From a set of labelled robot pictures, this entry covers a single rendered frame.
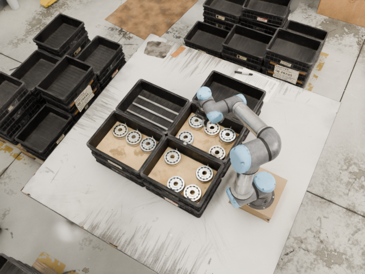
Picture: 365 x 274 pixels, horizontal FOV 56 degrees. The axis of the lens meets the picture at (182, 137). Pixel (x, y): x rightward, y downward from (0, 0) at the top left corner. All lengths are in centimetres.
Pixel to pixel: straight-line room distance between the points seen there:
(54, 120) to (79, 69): 50
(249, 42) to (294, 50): 44
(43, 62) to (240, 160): 249
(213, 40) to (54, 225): 225
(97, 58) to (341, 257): 265
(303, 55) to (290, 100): 72
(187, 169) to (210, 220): 33
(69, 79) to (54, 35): 60
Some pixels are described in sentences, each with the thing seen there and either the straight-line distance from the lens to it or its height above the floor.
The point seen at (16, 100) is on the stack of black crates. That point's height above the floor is 53.
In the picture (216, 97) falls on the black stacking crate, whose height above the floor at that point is 83.
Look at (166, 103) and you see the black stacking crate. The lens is 235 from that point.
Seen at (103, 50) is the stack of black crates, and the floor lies 38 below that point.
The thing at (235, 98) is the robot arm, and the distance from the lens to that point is 181.
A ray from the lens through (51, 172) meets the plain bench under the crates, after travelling 243.
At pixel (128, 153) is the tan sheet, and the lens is 218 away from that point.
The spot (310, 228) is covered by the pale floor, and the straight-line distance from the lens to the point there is 295.
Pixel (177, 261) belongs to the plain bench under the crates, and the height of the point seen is 70.
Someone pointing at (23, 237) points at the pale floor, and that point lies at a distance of 314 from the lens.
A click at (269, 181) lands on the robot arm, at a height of 101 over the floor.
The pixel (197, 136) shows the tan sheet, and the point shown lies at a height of 83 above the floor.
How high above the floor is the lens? 271
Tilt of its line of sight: 59 degrees down
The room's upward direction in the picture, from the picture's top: 6 degrees counter-clockwise
